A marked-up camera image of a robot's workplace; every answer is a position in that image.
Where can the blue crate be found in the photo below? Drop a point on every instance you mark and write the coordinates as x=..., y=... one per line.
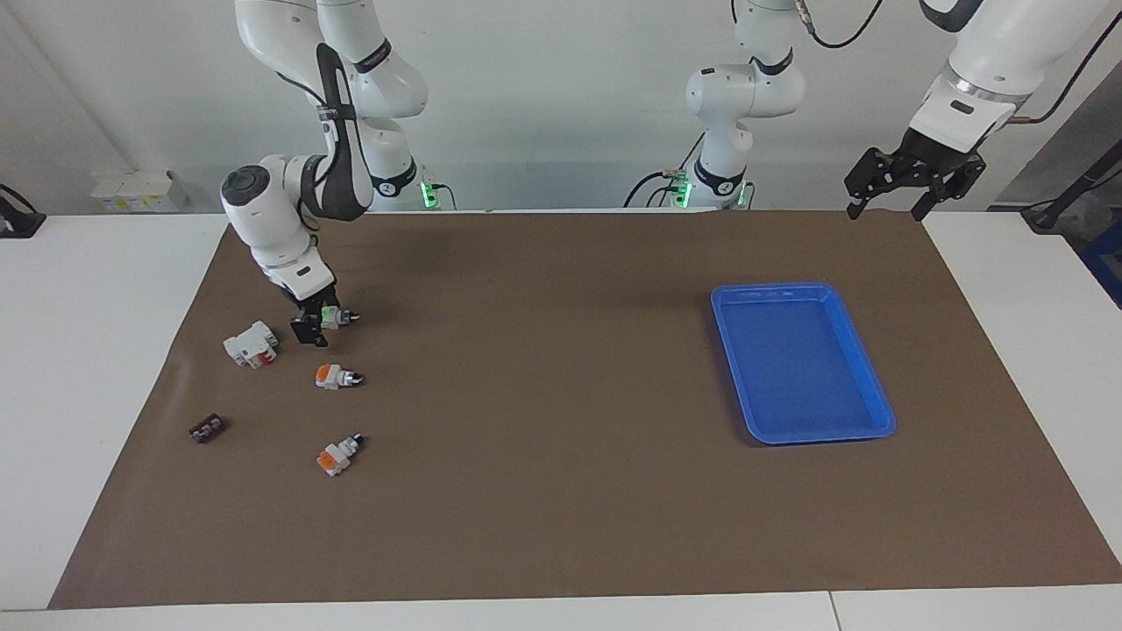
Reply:
x=1106, y=263

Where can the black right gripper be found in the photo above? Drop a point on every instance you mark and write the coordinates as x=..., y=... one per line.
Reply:
x=311, y=296

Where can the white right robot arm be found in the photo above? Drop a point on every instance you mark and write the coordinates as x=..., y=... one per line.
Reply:
x=263, y=210

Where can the brown table mat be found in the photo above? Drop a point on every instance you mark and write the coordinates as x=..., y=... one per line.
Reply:
x=543, y=421

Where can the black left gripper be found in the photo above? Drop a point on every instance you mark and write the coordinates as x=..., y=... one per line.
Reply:
x=925, y=153

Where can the blue plastic tray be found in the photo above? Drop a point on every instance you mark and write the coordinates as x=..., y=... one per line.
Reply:
x=802, y=368

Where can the dark brown terminal block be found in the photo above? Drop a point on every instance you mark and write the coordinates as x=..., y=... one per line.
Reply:
x=208, y=428

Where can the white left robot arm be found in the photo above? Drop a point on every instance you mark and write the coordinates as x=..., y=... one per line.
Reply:
x=741, y=96

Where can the black clamp mount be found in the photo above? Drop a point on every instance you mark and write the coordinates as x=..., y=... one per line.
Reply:
x=17, y=221

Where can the orange-backed black-knob rotary switch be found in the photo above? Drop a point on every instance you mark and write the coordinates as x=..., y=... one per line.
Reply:
x=331, y=377

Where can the black stand pole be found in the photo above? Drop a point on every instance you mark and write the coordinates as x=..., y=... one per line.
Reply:
x=1061, y=203

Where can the green-backed rotary switch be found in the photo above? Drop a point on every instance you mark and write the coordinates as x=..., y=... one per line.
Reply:
x=347, y=317

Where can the white circuit breaker red lever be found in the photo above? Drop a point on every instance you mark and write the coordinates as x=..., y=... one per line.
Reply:
x=250, y=344

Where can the white cardboard box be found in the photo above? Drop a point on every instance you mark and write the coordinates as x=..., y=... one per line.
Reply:
x=136, y=190

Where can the orange-backed pointed-tip switch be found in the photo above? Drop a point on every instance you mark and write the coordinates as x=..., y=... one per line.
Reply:
x=337, y=456

